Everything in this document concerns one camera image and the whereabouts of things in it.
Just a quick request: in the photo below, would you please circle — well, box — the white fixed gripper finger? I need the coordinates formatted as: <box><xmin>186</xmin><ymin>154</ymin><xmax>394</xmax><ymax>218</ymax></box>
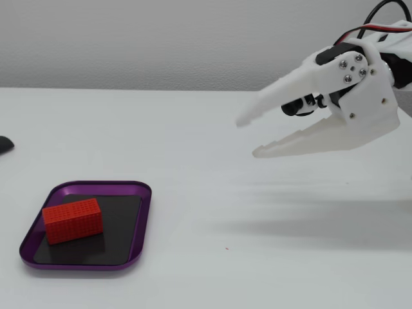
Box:
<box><xmin>252</xmin><ymin>115</ymin><xmax>400</xmax><ymax>159</ymax></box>

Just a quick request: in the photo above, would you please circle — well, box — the red perforated block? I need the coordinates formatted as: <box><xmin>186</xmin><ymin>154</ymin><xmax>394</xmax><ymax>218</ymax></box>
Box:
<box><xmin>42</xmin><ymin>197</ymin><xmax>105</xmax><ymax>247</ymax></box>

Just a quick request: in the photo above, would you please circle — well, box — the black rounded object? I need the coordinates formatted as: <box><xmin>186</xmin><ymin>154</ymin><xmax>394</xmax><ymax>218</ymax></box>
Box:
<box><xmin>0</xmin><ymin>136</ymin><xmax>15</xmax><ymax>156</ymax></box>

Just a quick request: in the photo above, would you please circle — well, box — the white moving gripper finger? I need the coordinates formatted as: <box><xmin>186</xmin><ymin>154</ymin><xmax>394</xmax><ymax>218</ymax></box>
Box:
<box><xmin>236</xmin><ymin>50</ymin><xmax>369</xmax><ymax>127</ymax></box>

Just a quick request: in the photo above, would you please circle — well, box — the black cable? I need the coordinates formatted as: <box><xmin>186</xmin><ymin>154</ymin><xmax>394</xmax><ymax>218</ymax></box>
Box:
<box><xmin>360</xmin><ymin>0</ymin><xmax>412</xmax><ymax>39</ymax></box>

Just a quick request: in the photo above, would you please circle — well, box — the black mat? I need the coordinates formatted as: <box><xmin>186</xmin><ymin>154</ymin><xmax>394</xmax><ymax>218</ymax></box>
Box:
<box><xmin>33</xmin><ymin>194</ymin><xmax>143</xmax><ymax>267</ymax></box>

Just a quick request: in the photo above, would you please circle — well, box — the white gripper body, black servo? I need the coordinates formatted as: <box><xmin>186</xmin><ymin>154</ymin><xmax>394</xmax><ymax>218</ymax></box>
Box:
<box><xmin>314</xmin><ymin>37</ymin><xmax>401</xmax><ymax>127</ymax></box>

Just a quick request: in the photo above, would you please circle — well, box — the purple metal tray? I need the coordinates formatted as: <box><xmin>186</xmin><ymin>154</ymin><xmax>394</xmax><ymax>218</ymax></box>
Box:
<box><xmin>19</xmin><ymin>180</ymin><xmax>153</xmax><ymax>272</ymax></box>

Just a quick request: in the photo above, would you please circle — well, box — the red white servo cable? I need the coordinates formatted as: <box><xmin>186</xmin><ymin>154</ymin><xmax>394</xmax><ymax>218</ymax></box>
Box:
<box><xmin>332</xmin><ymin>23</ymin><xmax>412</xmax><ymax>46</ymax></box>

